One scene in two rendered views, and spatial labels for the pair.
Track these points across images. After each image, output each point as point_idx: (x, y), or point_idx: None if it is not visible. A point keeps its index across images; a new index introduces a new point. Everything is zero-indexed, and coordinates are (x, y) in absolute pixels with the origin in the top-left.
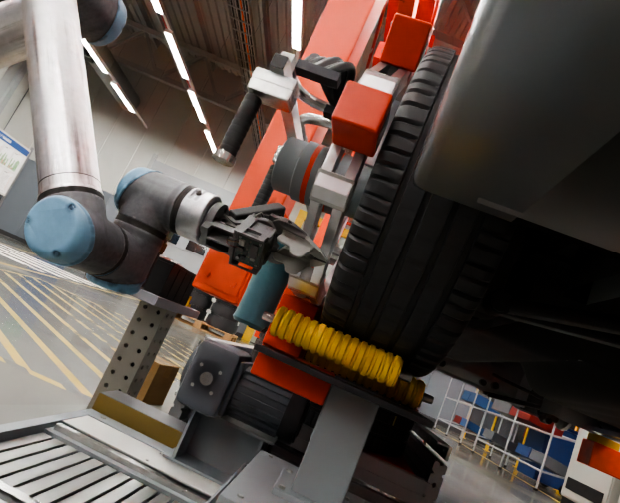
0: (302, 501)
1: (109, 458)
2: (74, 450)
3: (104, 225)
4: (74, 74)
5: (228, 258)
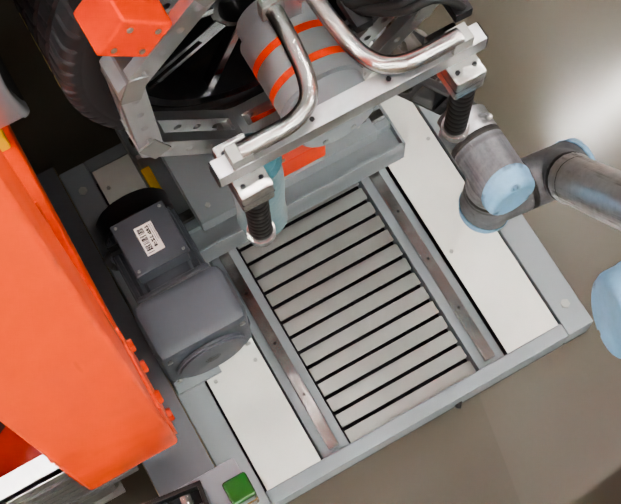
0: None
1: (299, 374)
2: (331, 398)
3: (550, 148)
4: None
5: (149, 383)
